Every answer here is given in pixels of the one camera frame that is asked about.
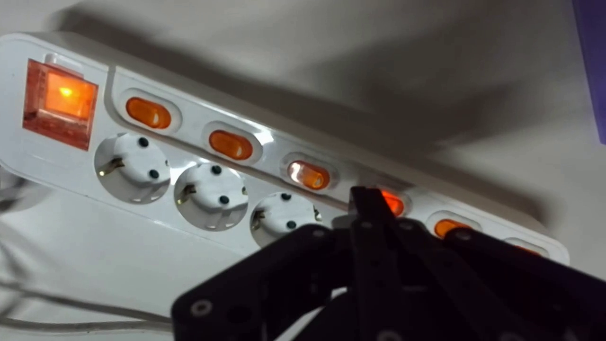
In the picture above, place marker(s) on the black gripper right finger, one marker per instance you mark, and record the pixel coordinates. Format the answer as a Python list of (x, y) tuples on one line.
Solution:
[(503, 292)]

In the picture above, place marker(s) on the purple paper mat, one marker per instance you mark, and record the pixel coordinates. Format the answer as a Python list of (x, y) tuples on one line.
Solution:
[(592, 29)]

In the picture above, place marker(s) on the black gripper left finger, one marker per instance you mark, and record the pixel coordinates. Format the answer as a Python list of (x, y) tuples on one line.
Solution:
[(344, 279)]

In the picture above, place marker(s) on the white six-socket power strip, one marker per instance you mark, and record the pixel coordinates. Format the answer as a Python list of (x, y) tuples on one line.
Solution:
[(99, 123)]

